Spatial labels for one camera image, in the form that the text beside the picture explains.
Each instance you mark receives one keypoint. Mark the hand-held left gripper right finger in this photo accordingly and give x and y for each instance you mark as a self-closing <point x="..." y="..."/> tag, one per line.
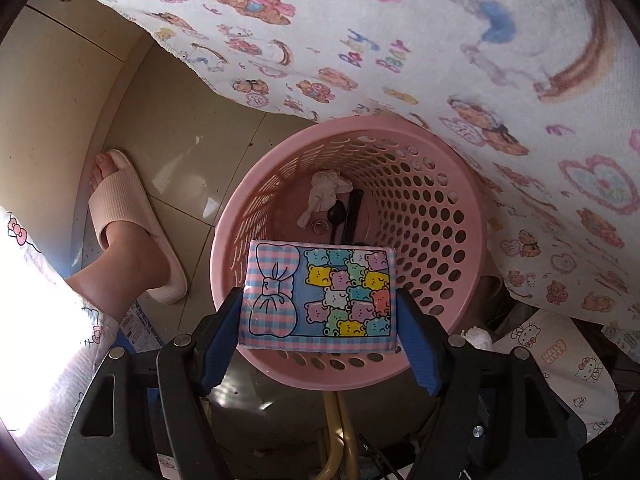
<point x="417" y="355"/>

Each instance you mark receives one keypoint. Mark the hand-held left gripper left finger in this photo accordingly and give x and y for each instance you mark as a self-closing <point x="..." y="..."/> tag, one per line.
<point x="222" y="350"/>

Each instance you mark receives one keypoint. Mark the bear-print tissue packet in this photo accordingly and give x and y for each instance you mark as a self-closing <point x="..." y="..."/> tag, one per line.
<point x="320" y="295"/>

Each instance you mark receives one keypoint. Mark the pink perforated plastic basket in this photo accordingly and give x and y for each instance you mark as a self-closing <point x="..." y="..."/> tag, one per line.
<point x="425" y="220"/>

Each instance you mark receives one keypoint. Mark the long black sachet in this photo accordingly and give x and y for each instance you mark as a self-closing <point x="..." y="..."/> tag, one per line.
<point x="353" y="215"/>

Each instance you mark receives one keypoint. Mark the white tissue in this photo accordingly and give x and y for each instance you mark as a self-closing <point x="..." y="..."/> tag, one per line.
<point x="315" y="207"/>

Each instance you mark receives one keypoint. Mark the blue printed pack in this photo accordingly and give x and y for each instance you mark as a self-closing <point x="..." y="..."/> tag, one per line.
<point x="140" y="327"/>

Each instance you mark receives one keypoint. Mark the person's foot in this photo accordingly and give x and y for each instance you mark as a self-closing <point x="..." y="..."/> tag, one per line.
<point x="120" y="250"/>

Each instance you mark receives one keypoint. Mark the pink ribbed slipper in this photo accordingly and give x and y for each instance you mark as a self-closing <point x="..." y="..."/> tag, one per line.
<point x="135" y="220"/>

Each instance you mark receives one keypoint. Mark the black plastic spoon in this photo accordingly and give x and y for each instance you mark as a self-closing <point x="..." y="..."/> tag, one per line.
<point x="336" y="210"/>

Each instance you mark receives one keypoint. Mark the cat-print pyjama pants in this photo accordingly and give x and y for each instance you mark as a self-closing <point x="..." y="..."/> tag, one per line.
<point x="45" y="360"/>

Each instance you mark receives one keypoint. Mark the bear-print blanket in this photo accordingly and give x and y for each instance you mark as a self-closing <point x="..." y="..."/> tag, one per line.
<point x="450" y="60"/>

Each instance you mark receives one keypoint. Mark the yellow metal frame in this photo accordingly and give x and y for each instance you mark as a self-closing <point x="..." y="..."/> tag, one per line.
<point x="342" y="435"/>

